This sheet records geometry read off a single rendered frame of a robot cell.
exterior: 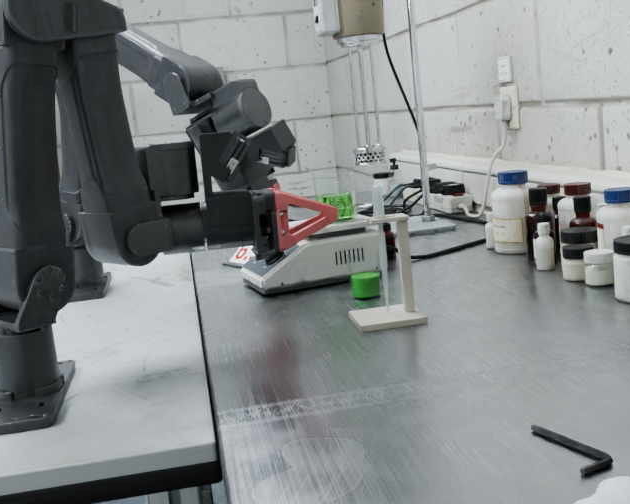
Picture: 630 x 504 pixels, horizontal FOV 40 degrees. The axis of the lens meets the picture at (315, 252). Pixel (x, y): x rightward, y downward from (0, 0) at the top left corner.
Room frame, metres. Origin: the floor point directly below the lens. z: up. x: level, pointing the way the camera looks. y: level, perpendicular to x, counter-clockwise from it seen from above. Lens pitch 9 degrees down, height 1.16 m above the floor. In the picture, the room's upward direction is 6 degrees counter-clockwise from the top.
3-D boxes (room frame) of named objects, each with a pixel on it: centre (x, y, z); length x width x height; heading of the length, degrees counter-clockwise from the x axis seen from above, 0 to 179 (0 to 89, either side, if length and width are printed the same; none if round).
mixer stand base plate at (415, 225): (1.75, -0.12, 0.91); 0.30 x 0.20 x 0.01; 98
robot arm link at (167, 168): (0.97, 0.18, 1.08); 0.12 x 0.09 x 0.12; 133
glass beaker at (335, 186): (1.32, -0.04, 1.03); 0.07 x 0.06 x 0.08; 110
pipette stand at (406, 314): (1.02, -0.08, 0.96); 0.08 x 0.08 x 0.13; 7
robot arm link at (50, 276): (0.86, 0.30, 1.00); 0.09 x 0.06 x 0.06; 43
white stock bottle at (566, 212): (1.30, -0.40, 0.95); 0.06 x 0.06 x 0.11
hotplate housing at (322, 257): (1.32, 0.00, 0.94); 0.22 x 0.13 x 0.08; 108
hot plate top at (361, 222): (1.33, -0.03, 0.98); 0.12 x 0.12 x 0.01; 18
